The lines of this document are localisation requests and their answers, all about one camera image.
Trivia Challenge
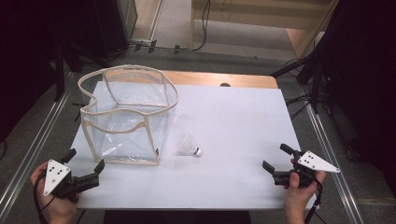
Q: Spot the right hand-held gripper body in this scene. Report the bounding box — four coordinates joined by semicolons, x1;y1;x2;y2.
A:
272;149;341;189

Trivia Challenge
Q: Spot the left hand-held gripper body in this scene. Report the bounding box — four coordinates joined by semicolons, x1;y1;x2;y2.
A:
43;159;101;200

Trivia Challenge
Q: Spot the clear plastic storage bag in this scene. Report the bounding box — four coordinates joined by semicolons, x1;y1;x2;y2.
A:
77;63;179;166

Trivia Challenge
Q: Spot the white badminton shuttlecock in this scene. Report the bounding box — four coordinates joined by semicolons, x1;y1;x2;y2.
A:
177;133;203;158

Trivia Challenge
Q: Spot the person's left hand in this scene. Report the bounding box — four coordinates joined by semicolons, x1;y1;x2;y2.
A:
30;161;79;224

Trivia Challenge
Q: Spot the person's right hand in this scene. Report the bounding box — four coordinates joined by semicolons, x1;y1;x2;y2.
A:
282;158;327;224

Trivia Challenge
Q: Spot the white table mat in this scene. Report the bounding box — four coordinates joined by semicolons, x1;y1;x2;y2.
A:
66;81;317;211

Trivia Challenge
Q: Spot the black metal stand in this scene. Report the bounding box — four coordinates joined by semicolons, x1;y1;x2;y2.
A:
53;36;104;103
270;52;331;115

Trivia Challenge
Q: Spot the black curtain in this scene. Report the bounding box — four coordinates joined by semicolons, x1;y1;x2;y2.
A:
0;0;82;143
314;0;396;200

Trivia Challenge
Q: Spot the black monitor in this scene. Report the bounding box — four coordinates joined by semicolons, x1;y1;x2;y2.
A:
72;0;139;61

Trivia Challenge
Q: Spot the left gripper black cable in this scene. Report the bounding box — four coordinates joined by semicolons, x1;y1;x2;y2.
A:
33;173;56;224

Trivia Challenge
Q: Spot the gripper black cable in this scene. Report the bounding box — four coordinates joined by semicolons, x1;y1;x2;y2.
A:
303;178;328;224
33;173;56;224

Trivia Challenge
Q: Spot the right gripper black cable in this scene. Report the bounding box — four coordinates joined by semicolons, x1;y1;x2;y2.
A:
303;178;328;224

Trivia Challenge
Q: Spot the wooden shelf frame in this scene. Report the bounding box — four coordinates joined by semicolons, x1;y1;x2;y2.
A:
189;0;340;60

